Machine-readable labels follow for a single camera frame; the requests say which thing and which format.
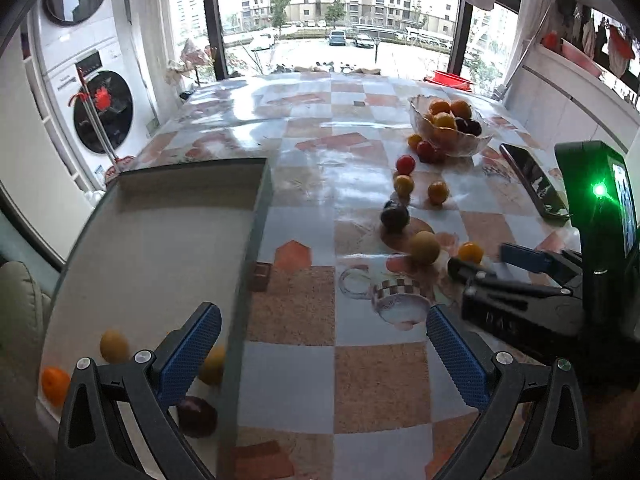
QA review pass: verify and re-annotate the yellow green fruit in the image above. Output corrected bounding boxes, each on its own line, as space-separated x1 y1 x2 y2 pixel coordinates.
100 330 130 364
198 346 226 387

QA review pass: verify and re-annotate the dark plum in tray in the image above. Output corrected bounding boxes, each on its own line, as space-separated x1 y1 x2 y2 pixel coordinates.
176 396 218 439

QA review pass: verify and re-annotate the black smartphone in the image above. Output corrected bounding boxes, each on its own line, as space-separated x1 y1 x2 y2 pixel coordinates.
500 143 570 222

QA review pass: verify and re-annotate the dark plum on table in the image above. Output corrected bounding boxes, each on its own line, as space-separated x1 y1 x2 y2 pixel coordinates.
380 200 410 234

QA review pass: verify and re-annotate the yellow small fruit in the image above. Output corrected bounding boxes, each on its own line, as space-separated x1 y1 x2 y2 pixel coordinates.
394 174 414 198

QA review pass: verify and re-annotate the white shallow tray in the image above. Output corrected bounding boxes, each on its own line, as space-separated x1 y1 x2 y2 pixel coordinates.
40 158 272 479

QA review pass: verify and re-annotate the orange fruit in tray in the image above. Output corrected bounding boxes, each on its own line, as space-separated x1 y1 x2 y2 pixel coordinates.
40 366 70 408

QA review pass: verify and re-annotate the red cherry tomato fruit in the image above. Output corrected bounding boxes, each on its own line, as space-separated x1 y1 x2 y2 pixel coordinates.
396 155 416 176

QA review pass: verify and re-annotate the checkered tablecloth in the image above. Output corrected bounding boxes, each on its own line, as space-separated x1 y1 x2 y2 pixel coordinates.
138 74 578 479

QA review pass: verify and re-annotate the glass fruit bowl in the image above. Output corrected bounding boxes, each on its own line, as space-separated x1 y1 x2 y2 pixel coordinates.
409 94 497 158

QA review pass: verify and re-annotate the beige sofa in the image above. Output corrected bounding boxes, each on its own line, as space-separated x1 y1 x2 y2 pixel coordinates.
1 261 51 365

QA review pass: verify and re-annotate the white cabinet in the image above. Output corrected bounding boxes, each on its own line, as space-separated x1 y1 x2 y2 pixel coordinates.
504 44 640 162

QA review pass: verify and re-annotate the red plastic bucket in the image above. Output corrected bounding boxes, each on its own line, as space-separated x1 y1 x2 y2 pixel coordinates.
423 70 474 92

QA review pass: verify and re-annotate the red broom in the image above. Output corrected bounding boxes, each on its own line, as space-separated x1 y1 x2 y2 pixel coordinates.
67 62 134 186

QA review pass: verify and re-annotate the white washing machine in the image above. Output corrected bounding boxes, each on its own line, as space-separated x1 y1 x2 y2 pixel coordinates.
43 38 158 190

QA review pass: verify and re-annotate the white dryer upper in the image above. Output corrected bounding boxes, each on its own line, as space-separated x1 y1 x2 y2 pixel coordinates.
30 0 117 75

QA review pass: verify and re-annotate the green lit camera box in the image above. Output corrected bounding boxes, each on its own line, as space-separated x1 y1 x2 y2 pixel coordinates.
554 141 638 274

